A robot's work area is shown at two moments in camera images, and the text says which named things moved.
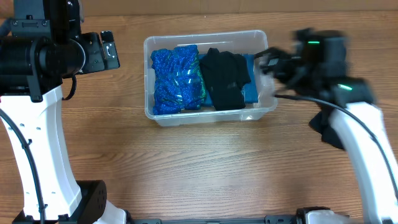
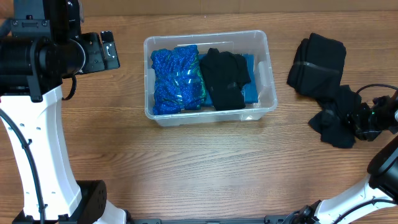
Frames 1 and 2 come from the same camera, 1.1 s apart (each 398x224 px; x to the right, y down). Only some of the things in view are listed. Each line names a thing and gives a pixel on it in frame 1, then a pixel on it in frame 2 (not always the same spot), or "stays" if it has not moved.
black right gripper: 282,70 to 360,132
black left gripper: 94,52 stays
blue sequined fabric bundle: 180,81 stays
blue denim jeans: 250,93 stays
